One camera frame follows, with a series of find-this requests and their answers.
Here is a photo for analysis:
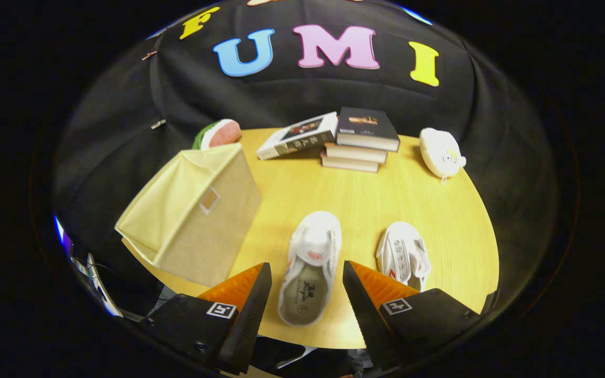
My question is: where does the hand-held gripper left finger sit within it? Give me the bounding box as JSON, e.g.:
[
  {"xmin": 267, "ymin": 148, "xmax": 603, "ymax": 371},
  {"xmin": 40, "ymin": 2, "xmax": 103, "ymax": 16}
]
[{"xmin": 142, "ymin": 262, "xmax": 273, "ymax": 375}]

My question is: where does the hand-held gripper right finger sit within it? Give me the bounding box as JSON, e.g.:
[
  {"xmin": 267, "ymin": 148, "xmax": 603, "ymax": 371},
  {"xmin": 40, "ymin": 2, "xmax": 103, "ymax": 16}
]
[{"xmin": 342, "ymin": 260, "xmax": 484, "ymax": 371}]

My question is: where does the white canvas shoe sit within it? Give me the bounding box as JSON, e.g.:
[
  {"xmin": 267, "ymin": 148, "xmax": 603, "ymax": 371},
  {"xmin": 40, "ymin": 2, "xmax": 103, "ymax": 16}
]
[
  {"xmin": 376, "ymin": 221, "xmax": 432, "ymax": 292},
  {"xmin": 278, "ymin": 211, "xmax": 342, "ymax": 327}
]

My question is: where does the beige fabric storage box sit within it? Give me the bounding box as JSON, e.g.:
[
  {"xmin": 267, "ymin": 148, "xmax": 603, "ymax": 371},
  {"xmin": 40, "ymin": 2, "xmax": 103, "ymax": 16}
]
[{"xmin": 115, "ymin": 143, "xmax": 263, "ymax": 288}]

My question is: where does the thin stacked book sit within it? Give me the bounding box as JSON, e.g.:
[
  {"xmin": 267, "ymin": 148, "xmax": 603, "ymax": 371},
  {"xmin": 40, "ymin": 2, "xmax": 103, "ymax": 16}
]
[{"xmin": 320, "ymin": 152, "xmax": 380, "ymax": 173}]

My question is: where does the thick stacked book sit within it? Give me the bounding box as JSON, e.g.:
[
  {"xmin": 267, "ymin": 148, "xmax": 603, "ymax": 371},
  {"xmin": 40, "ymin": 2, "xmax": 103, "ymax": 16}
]
[{"xmin": 325, "ymin": 142, "xmax": 389, "ymax": 164}]

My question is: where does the white plush pouch with face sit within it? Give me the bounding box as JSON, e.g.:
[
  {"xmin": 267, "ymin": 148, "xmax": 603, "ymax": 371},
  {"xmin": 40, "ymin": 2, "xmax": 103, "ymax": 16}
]
[{"xmin": 419, "ymin": 128, "xmax": 467, "ymax": 184}]

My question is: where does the watermelon slice plush toy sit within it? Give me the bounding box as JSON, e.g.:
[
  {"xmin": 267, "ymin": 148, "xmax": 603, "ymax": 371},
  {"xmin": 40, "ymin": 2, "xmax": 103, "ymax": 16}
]
[{"xmin": 192, "ymin": 119, "xmax": 242, "ymax": 150}]

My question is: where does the white cover book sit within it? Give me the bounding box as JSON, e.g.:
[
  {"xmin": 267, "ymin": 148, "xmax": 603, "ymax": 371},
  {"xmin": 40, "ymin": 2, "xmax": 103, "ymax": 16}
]
[{"xmin": 256, "ymin": 112, "xmax": 339, "ymax": 161}]

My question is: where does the black cover book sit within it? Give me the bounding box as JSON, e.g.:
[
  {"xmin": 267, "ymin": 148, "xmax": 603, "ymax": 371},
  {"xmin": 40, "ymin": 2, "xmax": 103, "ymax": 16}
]
[{"xmin": 336, "ymin": 107, "xmax": 401, "ymax": 152}]

